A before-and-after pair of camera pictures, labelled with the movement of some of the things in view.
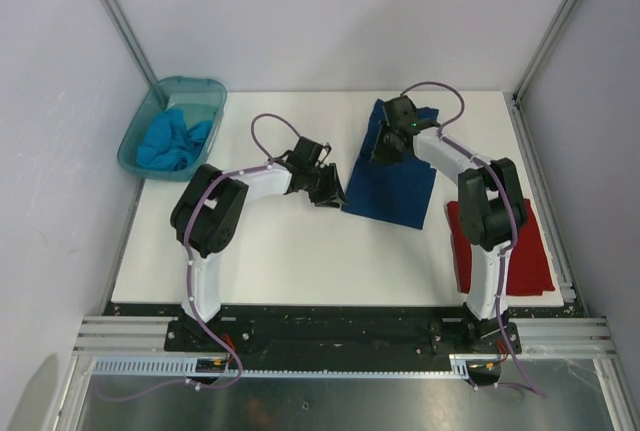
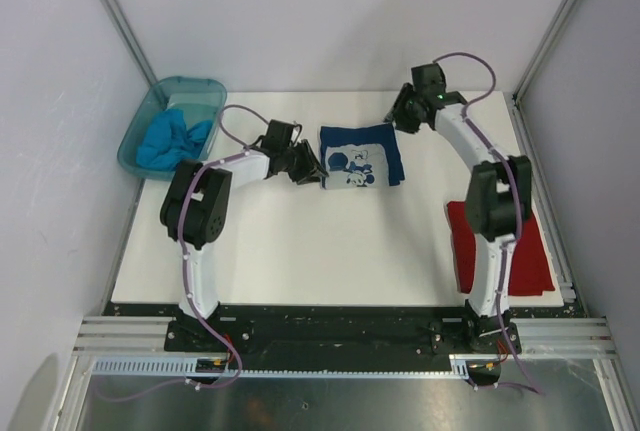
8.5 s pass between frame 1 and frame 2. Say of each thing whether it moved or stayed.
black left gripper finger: moved
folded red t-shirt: stayed
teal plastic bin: stayed
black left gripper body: moved
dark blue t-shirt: moved
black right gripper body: moved
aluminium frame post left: stayed
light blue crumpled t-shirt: stayed
